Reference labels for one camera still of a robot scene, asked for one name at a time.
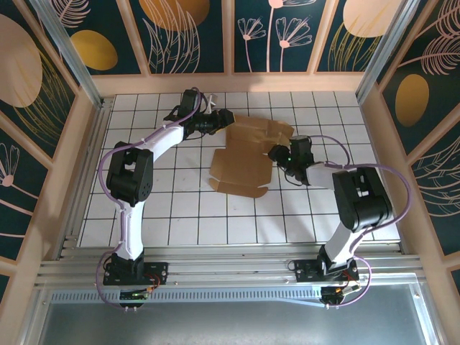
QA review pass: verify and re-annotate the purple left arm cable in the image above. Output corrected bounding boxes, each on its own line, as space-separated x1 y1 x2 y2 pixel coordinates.
93 86 213 311

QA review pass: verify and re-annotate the aluminium corner post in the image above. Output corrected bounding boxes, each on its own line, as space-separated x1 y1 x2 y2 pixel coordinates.
356 0 414 104
30 0 106 106

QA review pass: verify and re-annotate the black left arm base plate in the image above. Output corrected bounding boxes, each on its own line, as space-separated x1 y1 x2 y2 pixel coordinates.
103 261 170 287

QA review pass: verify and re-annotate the perforated metal strip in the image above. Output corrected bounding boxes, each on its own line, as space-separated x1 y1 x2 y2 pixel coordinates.
50 290 324 305

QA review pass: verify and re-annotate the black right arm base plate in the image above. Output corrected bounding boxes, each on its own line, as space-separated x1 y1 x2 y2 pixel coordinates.
293 257 360 285

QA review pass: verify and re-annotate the long aluminium base rail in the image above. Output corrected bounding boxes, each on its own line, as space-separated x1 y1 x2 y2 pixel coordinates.
34 244 431 289

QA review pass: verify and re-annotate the brown cardboard paper box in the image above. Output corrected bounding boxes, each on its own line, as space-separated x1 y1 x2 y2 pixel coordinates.
207 114 295 198

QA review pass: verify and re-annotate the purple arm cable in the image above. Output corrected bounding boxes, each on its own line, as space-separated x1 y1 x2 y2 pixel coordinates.
93 86 213 311
308 134 413 310

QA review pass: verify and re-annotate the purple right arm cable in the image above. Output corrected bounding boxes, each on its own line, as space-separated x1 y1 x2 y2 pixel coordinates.
308 134 413 310

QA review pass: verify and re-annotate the small circuit board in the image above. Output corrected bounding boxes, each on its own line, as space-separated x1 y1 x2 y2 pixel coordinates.
320 283 361 305
118 288 149 310

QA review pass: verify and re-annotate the pale flat cable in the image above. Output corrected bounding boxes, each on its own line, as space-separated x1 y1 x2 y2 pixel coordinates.
265 296 325 309

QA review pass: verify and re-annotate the aluminium side rail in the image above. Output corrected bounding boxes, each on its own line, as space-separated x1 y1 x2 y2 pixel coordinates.
357 96 404 252
61 96 115 252

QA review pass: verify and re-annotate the grey metal panel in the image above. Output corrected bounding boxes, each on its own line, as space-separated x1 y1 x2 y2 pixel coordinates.
19 283 443 345

